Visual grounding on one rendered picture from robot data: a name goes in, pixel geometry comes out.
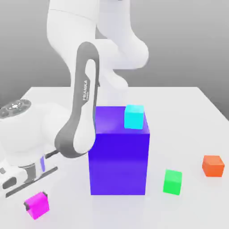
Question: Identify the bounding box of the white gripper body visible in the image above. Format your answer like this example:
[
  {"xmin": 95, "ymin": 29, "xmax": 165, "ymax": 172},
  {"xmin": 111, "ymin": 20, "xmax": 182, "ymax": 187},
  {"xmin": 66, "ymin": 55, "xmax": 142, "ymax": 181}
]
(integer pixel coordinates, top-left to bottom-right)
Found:
[{"xmin": 4, "ymin": 166, "xmax": 59, "ymax": 204}]

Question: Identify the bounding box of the small magenta cube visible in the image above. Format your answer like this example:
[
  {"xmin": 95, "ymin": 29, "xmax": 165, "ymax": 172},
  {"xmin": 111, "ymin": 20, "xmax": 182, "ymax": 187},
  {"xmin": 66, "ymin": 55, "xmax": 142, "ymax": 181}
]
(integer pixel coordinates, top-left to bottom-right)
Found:
[{"xmin": 23, "ymin": 191, "xmax": 50, "ymax": 221}]

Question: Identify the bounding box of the small cyan cube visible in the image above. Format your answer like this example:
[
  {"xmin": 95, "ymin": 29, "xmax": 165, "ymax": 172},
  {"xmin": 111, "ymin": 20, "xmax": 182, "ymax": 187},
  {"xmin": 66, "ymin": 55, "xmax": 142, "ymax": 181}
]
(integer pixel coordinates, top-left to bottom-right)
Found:
[{"xmin": 123, "ymin": 105, "xmax": 145, "ymax": 130}]

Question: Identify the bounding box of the small green cube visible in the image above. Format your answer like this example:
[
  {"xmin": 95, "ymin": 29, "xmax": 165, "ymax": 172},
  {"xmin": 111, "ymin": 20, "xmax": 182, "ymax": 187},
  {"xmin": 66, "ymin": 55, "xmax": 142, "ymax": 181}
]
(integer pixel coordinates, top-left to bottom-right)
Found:
[{"xmin": 162, "ymin": 169, "xmax": 183, "ymax": 196}]

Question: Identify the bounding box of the small orange cube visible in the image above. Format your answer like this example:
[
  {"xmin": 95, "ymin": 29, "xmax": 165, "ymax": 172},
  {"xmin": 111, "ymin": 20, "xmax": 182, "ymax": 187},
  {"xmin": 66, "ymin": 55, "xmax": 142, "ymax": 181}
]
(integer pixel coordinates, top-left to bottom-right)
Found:
[{"xmin": 202, "ymin": 155, "xmax": 225, "ymax": 178}]

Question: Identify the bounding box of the large blue box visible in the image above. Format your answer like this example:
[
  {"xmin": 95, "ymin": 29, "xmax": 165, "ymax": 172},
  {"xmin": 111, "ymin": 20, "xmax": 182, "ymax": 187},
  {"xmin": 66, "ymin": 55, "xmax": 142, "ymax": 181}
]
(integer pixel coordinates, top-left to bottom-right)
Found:
[{"xmin": 88, "ymin": 106, "xmax": 150, "ymax": 196}]

